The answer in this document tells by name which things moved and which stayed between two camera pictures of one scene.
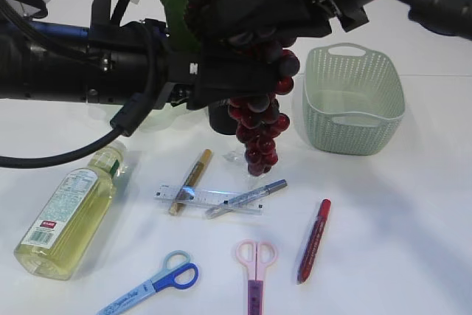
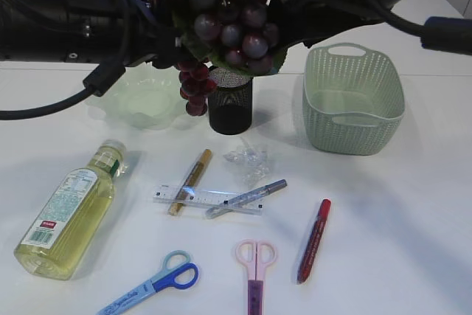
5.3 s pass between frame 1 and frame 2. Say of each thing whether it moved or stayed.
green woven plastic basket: stayed
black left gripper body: moved
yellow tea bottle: stayed
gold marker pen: stayed
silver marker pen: stayed
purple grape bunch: moved
